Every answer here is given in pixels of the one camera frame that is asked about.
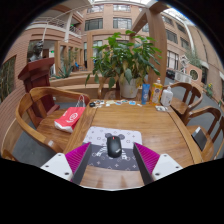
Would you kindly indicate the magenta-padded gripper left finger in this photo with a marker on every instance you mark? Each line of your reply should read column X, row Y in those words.
column 58, row 164

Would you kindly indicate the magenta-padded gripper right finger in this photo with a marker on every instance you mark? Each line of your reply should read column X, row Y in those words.
column 165, row 165

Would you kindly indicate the black computer mouse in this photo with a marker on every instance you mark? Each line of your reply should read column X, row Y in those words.
column 114, row 146

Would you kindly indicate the grey printed mouse pad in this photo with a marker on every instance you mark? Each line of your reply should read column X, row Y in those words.
column 96, row 135

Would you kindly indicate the wooden armchair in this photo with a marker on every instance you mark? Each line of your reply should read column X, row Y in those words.
column 180, row 106
column 40, row 130
column 208, row 153

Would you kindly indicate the red and white bag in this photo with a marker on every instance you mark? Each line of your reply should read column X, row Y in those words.
column 70, row 118

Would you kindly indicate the small clear packet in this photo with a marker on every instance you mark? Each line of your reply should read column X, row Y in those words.
column 161, row 108

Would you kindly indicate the white pump bottle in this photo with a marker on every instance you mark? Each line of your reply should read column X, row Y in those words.
column 166, row 97

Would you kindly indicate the yellow liquid bottle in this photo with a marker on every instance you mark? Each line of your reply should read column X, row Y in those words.
column 157, row 93

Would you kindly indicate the blue tube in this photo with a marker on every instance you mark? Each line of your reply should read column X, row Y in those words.
column 145, row 95

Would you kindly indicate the yellow flowering plant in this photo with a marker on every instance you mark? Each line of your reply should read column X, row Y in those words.
column 209, row 90

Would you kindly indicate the dark red wooden podium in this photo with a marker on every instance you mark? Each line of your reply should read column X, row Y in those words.
column 38, row 75

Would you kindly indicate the green potted plant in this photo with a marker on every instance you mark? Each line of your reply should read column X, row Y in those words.
column 126, row 60

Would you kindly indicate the dark bust statue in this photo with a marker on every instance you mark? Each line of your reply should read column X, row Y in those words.
column 36, row 51

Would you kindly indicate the wooden pillar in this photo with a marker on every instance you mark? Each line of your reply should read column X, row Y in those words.
column 158, row 36

